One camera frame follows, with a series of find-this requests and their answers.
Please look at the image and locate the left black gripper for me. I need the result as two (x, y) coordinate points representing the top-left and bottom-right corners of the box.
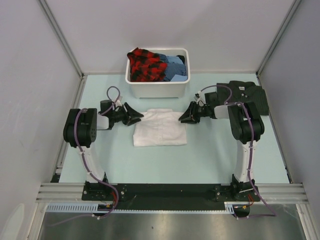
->
(110, 102), (143, 126)

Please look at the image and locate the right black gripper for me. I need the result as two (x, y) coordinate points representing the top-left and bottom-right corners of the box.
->
(179, 101), (210, 124)

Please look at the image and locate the white long sleeve shirt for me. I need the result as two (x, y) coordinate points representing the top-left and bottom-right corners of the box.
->
(133, 108), (187, 147)

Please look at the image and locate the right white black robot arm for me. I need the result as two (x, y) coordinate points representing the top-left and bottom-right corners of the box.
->
(178, 92), (265, 203)

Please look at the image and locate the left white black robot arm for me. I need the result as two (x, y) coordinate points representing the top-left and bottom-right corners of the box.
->
(63, 99), (144, 200)

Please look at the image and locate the white plastic bin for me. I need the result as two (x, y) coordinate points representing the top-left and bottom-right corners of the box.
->
(125, 47), (191, 98)

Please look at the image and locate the folded black striped shirt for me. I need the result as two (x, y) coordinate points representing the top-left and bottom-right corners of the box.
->
(217, 80), (269, 116)

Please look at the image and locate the blue patterned shirt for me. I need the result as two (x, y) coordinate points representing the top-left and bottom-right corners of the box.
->
(158, 53), (188, 82)

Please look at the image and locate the red black plaid shirt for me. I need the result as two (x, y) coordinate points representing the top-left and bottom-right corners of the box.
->
(127, 47), (168, 83)

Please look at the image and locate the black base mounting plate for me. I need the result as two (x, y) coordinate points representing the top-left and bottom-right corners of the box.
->
(81, 182), (260, 211)

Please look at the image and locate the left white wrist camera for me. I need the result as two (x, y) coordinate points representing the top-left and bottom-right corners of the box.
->
(114, 96), (123, 108)

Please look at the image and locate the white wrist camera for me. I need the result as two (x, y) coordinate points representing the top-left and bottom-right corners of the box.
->
(194, 91), (206, 107)
(114, 96), (123, 108)

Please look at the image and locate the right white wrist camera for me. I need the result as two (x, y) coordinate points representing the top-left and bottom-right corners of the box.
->
(194, 91), (206, 107)

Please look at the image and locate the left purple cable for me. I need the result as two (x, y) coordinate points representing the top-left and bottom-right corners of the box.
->
(48, 86), (123, 227)

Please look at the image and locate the aluminium front rail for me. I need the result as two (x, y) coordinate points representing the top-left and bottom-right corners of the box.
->
(36, 183), (309, 204)

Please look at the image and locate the white slotted cable duct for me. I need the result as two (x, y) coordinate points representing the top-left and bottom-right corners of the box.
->
(46, 203), (234, 215)

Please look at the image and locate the left aluminium corner post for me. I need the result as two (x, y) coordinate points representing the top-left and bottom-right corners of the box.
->
(37, 0), (84, 77)

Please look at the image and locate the aluminium corner post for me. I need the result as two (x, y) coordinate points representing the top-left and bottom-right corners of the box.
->
(255, 0), (303, 78)
(37, 0), (84, 77)

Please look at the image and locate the right aluminium corner post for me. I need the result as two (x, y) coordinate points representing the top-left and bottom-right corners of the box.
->
(255, 0), (303, 78)

